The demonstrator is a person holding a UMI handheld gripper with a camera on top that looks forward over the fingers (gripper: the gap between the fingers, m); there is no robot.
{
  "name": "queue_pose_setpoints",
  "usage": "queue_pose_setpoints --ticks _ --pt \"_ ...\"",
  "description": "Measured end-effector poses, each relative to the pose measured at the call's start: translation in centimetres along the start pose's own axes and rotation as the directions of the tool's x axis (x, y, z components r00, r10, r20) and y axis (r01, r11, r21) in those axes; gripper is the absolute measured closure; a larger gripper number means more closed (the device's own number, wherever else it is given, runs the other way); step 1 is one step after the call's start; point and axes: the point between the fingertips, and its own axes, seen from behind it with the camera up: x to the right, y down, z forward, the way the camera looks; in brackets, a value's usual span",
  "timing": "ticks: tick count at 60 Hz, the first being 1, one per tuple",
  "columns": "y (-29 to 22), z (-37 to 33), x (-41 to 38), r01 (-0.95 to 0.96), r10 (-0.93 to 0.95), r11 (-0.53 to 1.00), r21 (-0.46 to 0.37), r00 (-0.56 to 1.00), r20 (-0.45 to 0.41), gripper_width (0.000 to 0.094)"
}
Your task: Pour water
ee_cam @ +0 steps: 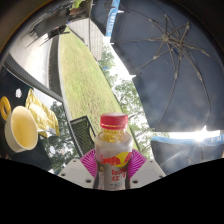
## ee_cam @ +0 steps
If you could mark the dark mesh-back patio chair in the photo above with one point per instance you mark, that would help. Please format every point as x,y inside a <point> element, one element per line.
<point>81,133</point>

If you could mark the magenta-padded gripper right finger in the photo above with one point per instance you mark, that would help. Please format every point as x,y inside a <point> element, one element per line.
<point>148,170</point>

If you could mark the grey low building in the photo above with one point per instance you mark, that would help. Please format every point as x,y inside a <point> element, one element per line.
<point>88,38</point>

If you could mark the large navy patio umbrella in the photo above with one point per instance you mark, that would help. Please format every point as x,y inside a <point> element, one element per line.
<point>173,66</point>

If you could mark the navy umbrella with blue trim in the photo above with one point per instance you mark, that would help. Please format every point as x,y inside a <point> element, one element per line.
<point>101,15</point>
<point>180,153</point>

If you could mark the crumpled yellow foil wrapper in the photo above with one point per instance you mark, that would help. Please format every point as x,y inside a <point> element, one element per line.
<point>41,113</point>

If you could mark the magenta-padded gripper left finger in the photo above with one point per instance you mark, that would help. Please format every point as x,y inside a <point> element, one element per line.
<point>75,171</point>

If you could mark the red-capped clear drink bottle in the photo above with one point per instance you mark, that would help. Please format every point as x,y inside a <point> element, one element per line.
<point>113,146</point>

